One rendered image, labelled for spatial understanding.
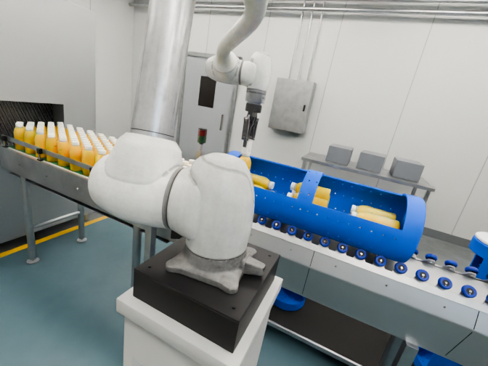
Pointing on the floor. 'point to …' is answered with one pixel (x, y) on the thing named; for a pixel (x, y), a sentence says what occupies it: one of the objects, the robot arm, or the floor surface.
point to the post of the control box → (149, 242)
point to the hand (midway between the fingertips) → (246, 147)
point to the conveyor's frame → (52, 172)
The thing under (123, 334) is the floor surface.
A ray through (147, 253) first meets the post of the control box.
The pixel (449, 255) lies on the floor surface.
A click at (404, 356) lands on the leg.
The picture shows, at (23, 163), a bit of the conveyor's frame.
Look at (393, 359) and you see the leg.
